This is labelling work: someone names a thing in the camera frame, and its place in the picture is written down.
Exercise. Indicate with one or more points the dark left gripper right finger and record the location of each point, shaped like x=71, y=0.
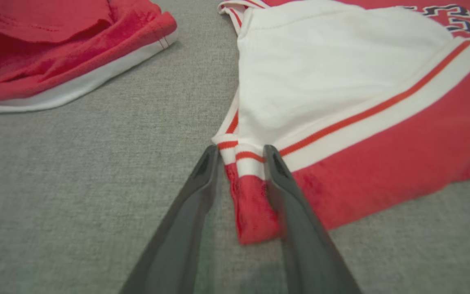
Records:
x=304, y=245

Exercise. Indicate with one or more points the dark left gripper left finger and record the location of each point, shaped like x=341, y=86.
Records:
x=178, y=237

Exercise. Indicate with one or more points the red white striped jersey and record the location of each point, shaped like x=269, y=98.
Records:
x=320, y=73

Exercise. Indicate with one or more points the red garment with white hem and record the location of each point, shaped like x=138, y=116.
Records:
x=55, y=61

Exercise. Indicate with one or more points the grey fabric upholstered surface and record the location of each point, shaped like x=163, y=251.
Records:
x=55, y=183

